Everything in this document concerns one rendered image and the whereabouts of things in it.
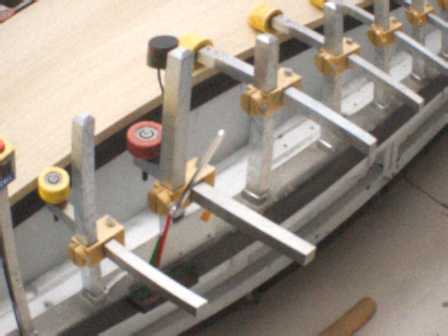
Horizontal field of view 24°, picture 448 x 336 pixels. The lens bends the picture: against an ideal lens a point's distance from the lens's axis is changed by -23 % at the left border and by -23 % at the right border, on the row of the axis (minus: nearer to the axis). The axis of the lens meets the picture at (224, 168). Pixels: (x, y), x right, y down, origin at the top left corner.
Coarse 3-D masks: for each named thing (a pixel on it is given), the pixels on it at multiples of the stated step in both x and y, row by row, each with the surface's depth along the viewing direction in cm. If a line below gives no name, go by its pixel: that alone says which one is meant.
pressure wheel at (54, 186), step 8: (48, 168) 237; (56, 168) 237; (40, 176) 234; (48, 176) 235; (56, 176) 235; (64, 176) 235; (40, 184) 232; (48, 184) 233; (56, 184) 233; (64, 184) 233; (40, 192) 234; (48, 192) 232; (56, 192) 232; (64, 192) 233; (48, 200) 233; (56, 200) 233
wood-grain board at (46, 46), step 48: (48, 0) 302; (96, 0) 299; (144, 0) 297; (192, 0) 297; (240, 0) 298; (288, 0) 301; (0, 48) 280; (48, 48) 278; (96, 48) 276; (144, 48) 275; (240, 48) 276; (0, 96) 260; (48, 96) 259; (96, 96) 259; (144, 96) 259; (48, 144) 244; (96, 144) 249
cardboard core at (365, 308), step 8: (360, 304) 328; (368, 304) 328; (352, 312) 325; (360, 312) 325; (368, 312) 327; (336, 320) 324; (344, 320) 322; (352, 320) 323; (360, 320) 324; (328, 328) 320; (336, 328) 319; (344, 328) 320; (352, 328) 322
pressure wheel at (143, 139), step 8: (136, 128) 249; (144, 128) 249; (152, 128) 249; (160, 128) 249; (128, 136) 247; (136, 136) 247; (144, 136) 247; (152, 136) 247; (160, 136) 247; (128, 144) 247; (136, 144) 245; (144, 144) 245; (152, 144) 245; (128, 152) 248; (136, 152) 246; (144, 152) 245; (152, 152) 246; (144, 176) 253
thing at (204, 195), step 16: (144, 160) 249; (192, 192) 243; (208, 192) 242; (208, 208) 242; (224, 208) 239; (240, 208) 239; (240, 224) 237; (256, 224) 235; (272, 224) 235; (272, 240) 233; (288, 240) 232; (288, 256) 232; (304, 256) 229
